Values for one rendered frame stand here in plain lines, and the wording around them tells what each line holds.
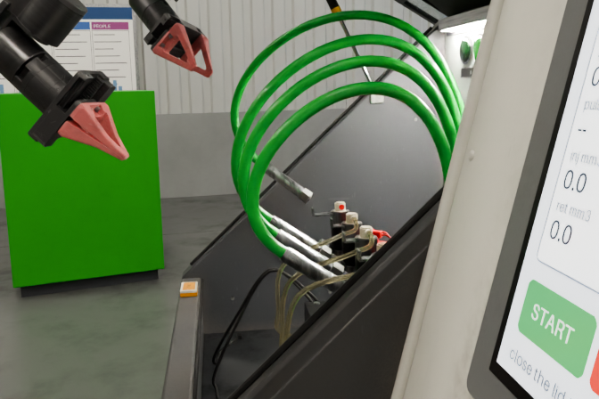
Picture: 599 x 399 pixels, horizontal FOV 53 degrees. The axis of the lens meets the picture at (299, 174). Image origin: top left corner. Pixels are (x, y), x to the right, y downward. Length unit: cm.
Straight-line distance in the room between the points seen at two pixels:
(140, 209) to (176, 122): 323
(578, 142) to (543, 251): 7
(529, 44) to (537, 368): 23
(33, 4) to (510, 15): 52
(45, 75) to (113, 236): 349
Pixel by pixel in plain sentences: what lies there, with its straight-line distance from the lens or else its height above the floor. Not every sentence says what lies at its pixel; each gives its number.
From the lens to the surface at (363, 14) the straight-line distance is 96.
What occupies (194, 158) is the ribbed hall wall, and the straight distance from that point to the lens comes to 739.
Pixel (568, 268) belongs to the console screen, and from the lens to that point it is 38.
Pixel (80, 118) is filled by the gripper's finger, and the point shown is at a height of 129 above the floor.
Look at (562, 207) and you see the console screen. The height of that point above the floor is 125.
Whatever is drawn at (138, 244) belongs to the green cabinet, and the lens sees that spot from 427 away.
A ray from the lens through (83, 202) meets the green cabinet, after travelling 418.
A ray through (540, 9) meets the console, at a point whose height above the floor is 138.
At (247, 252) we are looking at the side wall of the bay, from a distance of 123.
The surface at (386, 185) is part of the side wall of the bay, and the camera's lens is 125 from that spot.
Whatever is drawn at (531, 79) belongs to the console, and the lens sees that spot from 47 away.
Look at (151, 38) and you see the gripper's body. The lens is 109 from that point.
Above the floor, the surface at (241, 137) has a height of 126.
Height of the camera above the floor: 133
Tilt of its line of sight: 9 degrees down
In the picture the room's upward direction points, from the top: 1 degrees counter-clockwise
